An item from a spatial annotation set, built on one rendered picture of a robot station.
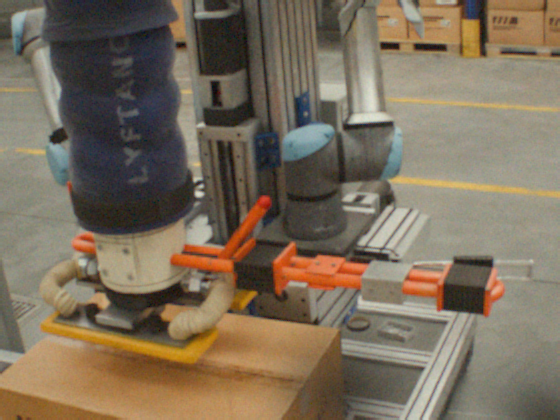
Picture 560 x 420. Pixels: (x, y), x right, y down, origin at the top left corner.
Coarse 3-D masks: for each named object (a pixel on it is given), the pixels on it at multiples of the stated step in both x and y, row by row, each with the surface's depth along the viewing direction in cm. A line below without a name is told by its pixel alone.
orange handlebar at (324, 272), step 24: (72, 240) 149; (192, 264) 137; (216, 264) 135; (312, 264) 130; (336, 264) 130; (360, 264) 130; (360, 288) 126; (408, 288) 122; (432, 288) 121; (504, 288) 119
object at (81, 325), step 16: (80, 304) 148; (96, 304) 143; (48, 320) 144; (64, 320) 143; (80, 320) 142; (144, 320) 141; (160, 320) 136; (64, 336) 141; (80, 336) 139; (96, 336) 138; (112, 336) 137; (128, 336) 136; (144, 336) 136; (160, 336) 135; (192, 336) 135; (208, 336) 136; (144, 352) 134; (160, 352) 133; (176, 352) 131; (192, 352) 131
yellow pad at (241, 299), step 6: (198, 270) 153; (204, 270) 153; (234, 294) 149; (240, 294) 149; (246, 294) 149; (252, 294) 151; (234, 300) 147; (240, 300) 147; (246, 300) 148; (234, 306) 147; (240, 306) 146
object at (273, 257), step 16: (256, 240) 139; (272, 240) 138; (240, 256) 134; (256, 256) 134; (272, 256) 134; (288, 256) 133; (240, 272) 132; (256, 272) 130; (272, 272) 130; (240, 288) 133; (256, 288) 131; (272, 288) 130
